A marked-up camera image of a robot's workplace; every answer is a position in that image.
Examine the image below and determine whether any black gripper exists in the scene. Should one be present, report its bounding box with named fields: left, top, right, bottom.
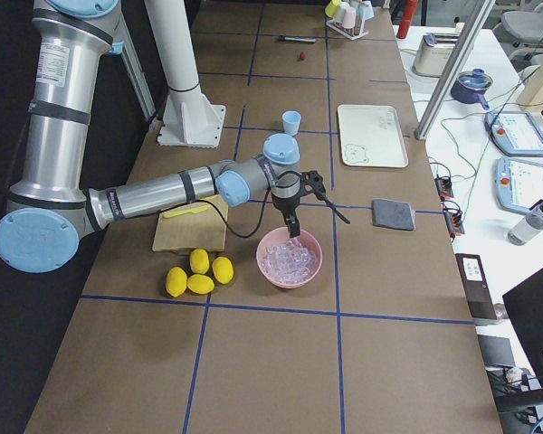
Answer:
left=271, top=181, right=300, bottom=239

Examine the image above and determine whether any light blue plastic cup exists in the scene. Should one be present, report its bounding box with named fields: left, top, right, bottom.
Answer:
left=281, top=110, right=301, bottom=137

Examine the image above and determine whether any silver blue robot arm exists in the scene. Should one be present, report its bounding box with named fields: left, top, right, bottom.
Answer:
left=0, top=1, right=302, bottom=273

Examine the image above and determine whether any clear ice cubes pile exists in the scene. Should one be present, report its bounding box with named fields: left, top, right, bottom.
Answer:
left=260, top=239, right=319, bottom=285

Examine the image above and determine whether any pink plastic cup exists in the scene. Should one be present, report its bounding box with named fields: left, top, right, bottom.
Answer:
left=333, top=3, right=357, bottom=30

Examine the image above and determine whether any yellow-green plastic cup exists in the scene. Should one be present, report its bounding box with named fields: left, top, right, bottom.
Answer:
left=324, top=0, right=341, bottom=19

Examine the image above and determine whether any pink bowl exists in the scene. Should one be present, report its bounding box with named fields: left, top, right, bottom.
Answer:
left=256, top=227, right=323, bottom=289

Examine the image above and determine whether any yellow lemon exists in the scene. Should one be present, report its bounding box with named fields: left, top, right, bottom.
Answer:
left=189, top=249, right=210, bottom=275
left=187, top=274, right=215, bottom=295
left=165, top=267, right=187, bottom=297
left=212, top=256, right=234, bottom=285

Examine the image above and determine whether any wooden cutting board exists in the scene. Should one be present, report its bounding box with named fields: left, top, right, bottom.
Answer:
left=152, top=195, right=228, bottom=252

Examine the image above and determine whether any yellow plastic knife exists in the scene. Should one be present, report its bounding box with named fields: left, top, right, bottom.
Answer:
left=161, top=204, right=210, bottom=219

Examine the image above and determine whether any grey folded cloth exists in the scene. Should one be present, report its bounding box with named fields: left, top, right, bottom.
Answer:
left=372, top=198, right=415, bottom=231

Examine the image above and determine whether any cream bear serving tray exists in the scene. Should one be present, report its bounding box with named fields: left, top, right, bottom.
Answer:
left=337, top=104, right=408, bottom=168

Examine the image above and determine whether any brown box with label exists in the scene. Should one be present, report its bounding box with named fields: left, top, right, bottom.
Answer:
left=455, top=253, right=500, bottom=326

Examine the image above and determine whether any white toaster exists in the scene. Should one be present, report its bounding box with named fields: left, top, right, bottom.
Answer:
left=412, top=33, right=459, bottom=78

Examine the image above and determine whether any blue pot with lid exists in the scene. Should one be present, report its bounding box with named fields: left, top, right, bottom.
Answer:
left=451, top=68, right=493, bottom=110

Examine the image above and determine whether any lower teach pendant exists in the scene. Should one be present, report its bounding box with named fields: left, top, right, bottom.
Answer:
left=495, top=156, right=543, bottom=214

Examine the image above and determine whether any teach pendant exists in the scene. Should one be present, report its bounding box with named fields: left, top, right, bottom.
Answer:
left=484, top=110, right=543, bottom=157
left=495, top=156, right=543, bottom=214

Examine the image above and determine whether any upper teach pendant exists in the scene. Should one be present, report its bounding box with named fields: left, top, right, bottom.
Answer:
left=484, top=110, right=543, bottom=157

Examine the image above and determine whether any grey water bottle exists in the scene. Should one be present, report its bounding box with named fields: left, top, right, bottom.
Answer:
left=507, top=199, right=543, bottom=246

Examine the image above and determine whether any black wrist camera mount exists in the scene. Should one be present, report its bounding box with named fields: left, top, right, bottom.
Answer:
left=299, top=170, right=326, bottom=200

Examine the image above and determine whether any aluminium frame post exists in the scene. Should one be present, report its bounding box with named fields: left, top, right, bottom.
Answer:
left=414, top=0, right=496, bottom=140

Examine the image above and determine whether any white wire cup rack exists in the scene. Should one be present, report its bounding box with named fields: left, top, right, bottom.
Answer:
left=326, top=19, right=369, bottom=41

